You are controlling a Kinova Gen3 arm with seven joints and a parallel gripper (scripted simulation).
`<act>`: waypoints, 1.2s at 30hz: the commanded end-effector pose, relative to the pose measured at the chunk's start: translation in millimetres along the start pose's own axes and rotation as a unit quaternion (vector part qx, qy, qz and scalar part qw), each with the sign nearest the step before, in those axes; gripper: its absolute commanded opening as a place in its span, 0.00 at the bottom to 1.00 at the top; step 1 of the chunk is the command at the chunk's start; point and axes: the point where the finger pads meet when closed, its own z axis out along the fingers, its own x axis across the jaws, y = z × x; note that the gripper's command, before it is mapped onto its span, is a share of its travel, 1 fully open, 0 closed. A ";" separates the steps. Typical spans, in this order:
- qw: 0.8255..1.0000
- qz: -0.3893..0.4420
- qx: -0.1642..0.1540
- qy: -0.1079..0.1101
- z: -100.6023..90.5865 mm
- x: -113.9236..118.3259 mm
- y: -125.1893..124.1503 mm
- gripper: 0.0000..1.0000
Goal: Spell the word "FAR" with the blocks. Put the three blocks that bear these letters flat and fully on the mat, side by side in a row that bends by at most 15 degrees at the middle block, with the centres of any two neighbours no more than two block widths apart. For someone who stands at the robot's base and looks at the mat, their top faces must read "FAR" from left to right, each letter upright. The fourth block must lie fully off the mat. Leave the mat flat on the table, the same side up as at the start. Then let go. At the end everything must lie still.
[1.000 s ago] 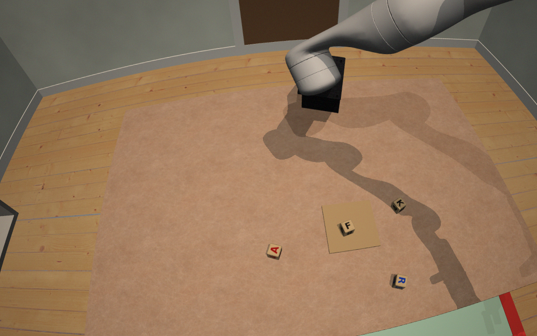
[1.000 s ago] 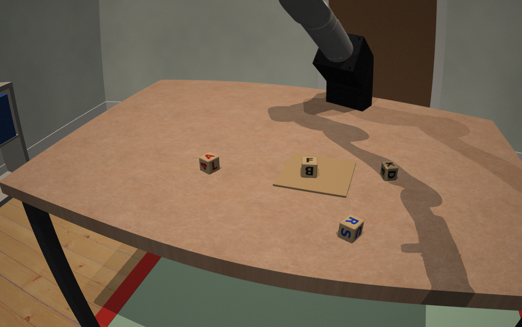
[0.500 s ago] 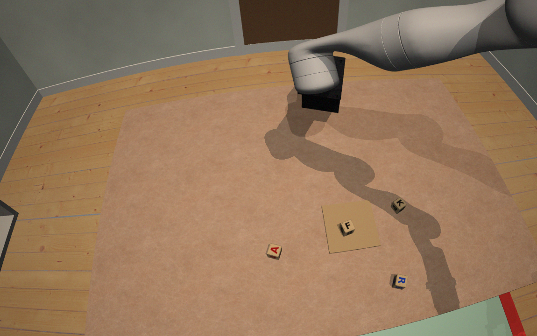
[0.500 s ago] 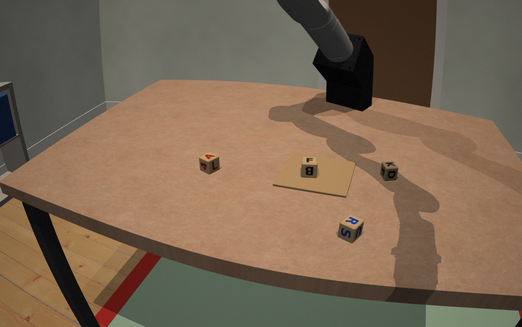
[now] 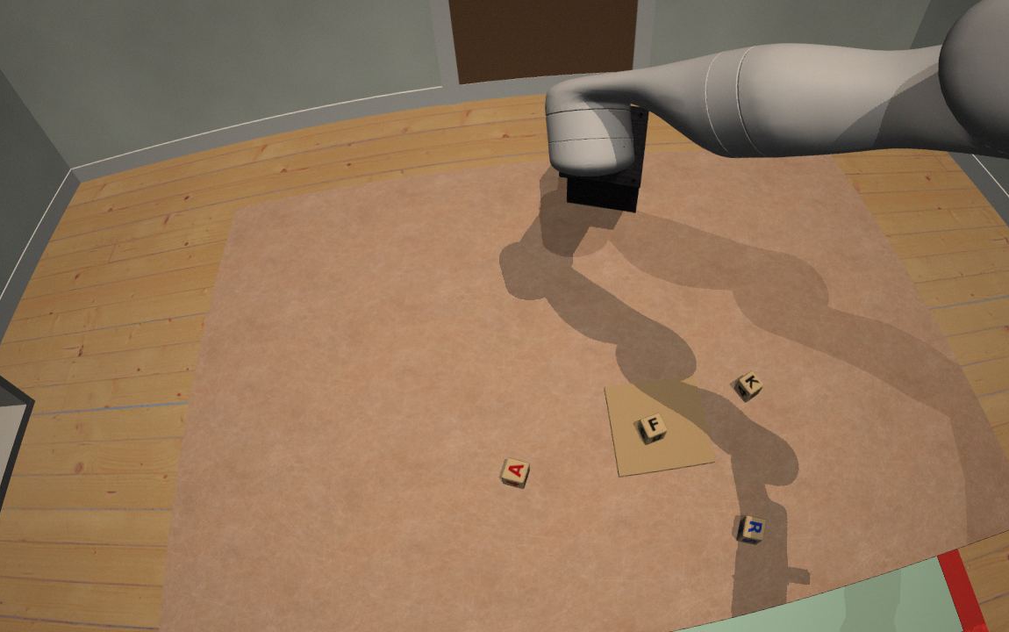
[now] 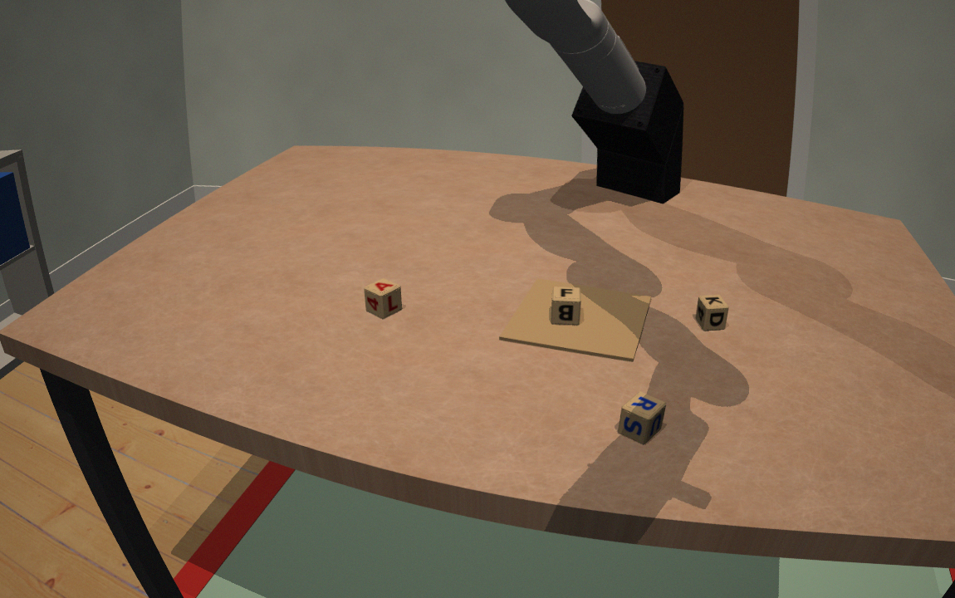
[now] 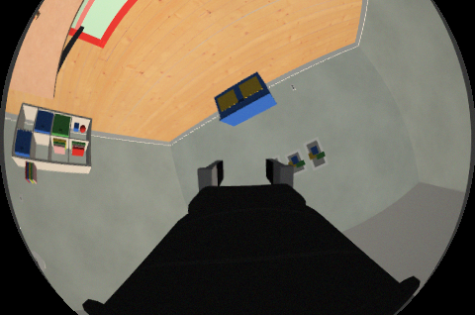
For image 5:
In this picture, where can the tan flat mat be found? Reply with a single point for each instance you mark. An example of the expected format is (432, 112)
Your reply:
(687, 442)

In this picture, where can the tan wooden letter block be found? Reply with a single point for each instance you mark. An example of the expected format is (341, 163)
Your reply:
(751, 530)
(652, 428)
(515, 473)
(749, 386)

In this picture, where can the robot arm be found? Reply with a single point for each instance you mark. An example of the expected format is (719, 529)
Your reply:
(793, 99)

